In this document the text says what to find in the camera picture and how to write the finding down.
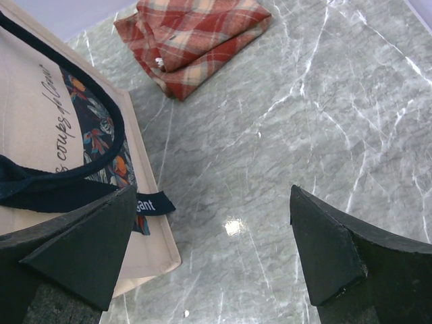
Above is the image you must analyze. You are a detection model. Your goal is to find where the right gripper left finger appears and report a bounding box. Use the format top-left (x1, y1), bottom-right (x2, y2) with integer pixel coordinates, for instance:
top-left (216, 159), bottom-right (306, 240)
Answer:
top-left (1, 186), bottom-right (136, 323)

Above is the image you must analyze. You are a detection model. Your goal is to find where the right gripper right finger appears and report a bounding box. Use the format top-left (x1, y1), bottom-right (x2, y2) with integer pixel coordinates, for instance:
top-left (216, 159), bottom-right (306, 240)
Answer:
top-left (290, 186), bottom-right (431, 323)

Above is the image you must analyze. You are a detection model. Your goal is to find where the cream canvas tote bag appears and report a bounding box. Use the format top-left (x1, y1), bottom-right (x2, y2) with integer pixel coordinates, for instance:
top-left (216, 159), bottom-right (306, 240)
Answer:
top-left (1, 1), bottom-right (181, 296)

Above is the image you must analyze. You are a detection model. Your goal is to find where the red plaid folded cloth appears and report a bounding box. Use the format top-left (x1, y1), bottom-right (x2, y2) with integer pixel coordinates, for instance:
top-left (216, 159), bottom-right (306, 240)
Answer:
top-left (114, 1), bottom-right (272, 101)

